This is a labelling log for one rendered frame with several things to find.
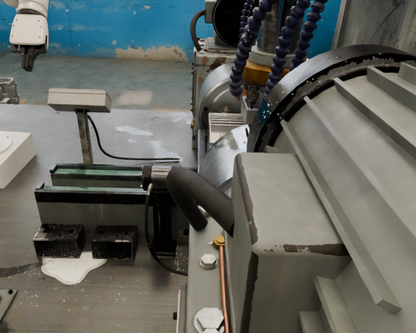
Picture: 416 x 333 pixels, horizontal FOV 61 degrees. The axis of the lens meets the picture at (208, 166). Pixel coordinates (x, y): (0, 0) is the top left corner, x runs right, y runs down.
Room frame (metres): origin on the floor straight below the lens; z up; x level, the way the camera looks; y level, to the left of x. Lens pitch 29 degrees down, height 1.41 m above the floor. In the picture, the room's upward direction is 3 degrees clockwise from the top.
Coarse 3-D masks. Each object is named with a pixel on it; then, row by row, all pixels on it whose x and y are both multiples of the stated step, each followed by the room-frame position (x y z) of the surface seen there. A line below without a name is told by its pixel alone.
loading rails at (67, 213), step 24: (72, 168) 0.83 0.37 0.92; (96, 168) 0.84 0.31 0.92; (120, 168) 0.84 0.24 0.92; (192, 168) 0.85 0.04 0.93; (48, 192) 0.70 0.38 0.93; (72, 192) 0.70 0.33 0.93; (96, 192) 0.71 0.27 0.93; (120, 192) 0.71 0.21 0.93; (144, 192) 0.72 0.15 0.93; (48, 216) 0.70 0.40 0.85; (72, 216) 0.70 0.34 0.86; (96, 216) 0.70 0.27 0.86; (120, 216) 0.71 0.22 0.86; (144, 216) 0.71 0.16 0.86
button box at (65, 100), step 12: (48, 96) 0.99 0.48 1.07; (60, 96) 0.99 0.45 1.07; (72, 96) 1.00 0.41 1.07; (84, 96) 1.00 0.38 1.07; (96, 96) 1.00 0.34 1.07; (108, 96) 1.03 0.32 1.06; (60, 108) 1.01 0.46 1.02; (72, 108) 1.01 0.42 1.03; (96, 108) 1.00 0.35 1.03; (108, 108) 1.02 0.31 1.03
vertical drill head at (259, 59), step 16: (288, 0) 0.75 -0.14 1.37; (272, 16) 0.76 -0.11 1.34; (288, 16) 0.75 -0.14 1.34; (272, 32) 0.76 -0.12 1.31; (256, 48) 0.80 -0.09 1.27; (272, 48) 0.75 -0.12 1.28; (288, 48) 0.75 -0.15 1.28; (256, 64) 0.75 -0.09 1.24; (288, 64) 0.73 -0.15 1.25; (256, 80) 0.72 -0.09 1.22; (256, 96) 0.75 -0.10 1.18
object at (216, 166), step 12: (228, 132) 0.62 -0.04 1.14; (240, 132) 0.60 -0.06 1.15; (216, 144) 0.60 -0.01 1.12; (228, 144) 0.57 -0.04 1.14; (240, 144) 0.55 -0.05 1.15; (204, 156) 0.62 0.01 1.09; (216, 156) 0.56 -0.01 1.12; (228, 156) 0.53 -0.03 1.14; (204, 168) 0.57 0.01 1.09; (216, 168) 0.52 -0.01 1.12; (228, 168) 0.49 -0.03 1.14; (216, 180) 0.48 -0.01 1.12; (228, 180) 0.46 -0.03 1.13; (228, 192) 0.45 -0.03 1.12
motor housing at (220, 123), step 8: (216, 120) 0.77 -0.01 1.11; (224, 120) 0.77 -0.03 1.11; (232, 120) 0.77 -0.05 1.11; (240, 120) 0.77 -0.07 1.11; (208, 128) 0.86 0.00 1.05; (216, 128) 0.75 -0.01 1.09; (224, 128) 0.75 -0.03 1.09; (232, 128) 0.75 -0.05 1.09; (208, 136) 0.86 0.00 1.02; (208, 144) 0.86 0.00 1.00
